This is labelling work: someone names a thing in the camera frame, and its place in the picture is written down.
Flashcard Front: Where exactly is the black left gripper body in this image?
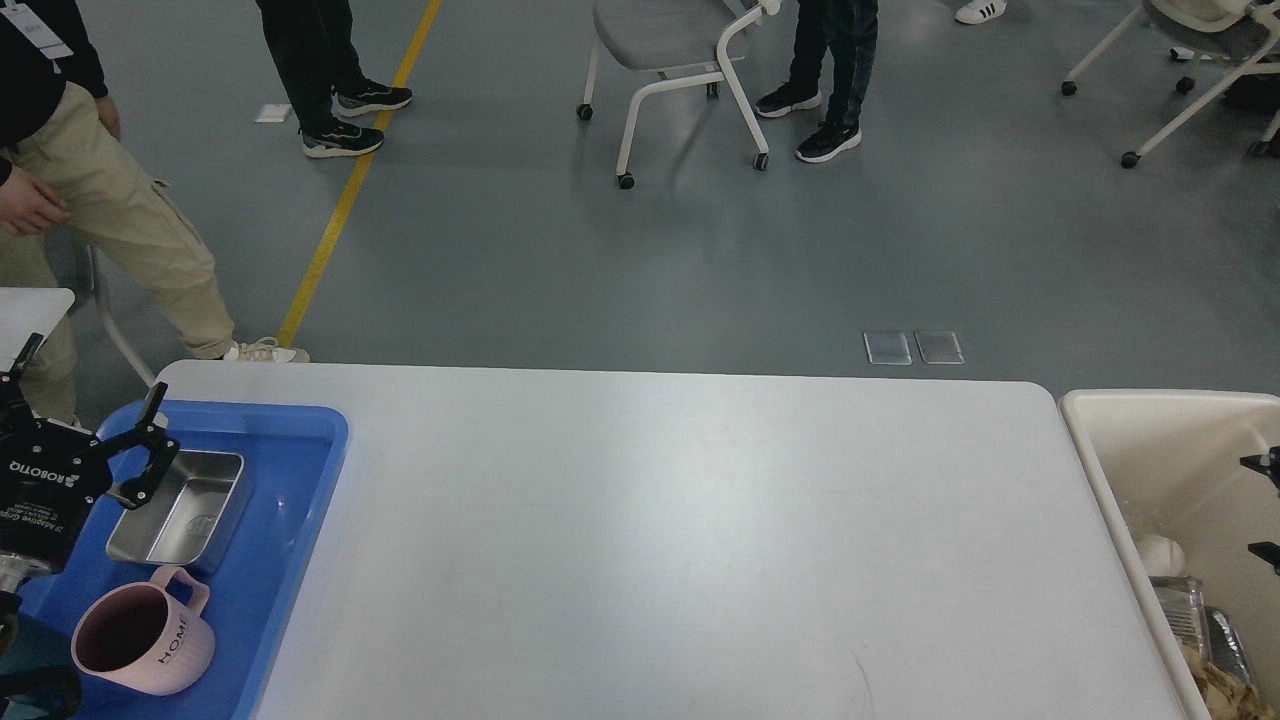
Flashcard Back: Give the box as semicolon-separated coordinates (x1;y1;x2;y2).
1;420;111;577

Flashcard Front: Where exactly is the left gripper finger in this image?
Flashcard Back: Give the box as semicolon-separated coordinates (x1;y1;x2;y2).
1;333;45;430
95;382;182;511

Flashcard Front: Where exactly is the steel rectangular container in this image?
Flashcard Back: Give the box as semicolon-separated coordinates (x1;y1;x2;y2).
106;448;253;577

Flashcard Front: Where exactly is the aluminium foil tray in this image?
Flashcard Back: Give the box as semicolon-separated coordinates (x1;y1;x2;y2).
1149;577;1254;685

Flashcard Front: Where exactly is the pink mug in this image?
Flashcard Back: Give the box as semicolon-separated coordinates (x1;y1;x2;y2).
70;565;216;696

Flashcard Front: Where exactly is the brown paper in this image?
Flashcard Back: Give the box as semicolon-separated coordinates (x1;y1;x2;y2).
1180;644;1276;719

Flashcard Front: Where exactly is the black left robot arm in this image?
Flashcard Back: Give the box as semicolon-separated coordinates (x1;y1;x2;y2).
1;333;179;719

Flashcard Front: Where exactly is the beige plastic bin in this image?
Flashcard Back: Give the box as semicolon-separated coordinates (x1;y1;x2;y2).
1059;389;1279;719

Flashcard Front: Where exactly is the white side table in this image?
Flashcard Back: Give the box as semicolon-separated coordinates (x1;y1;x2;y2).
1;287;74;372

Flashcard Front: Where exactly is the blue plastic tray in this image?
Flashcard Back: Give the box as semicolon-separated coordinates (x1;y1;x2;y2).
17;400;348;719

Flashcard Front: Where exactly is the person in beige trousers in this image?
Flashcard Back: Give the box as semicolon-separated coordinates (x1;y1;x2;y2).
1;1;308;363

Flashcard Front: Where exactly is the person in dark trousers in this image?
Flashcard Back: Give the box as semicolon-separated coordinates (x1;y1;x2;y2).
256;1;413;159

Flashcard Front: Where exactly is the person with white sneakers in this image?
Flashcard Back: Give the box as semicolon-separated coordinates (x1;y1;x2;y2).
954;0;1009;26

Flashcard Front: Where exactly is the white office chair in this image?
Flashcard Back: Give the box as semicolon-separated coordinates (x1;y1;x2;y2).
575;1;781;190

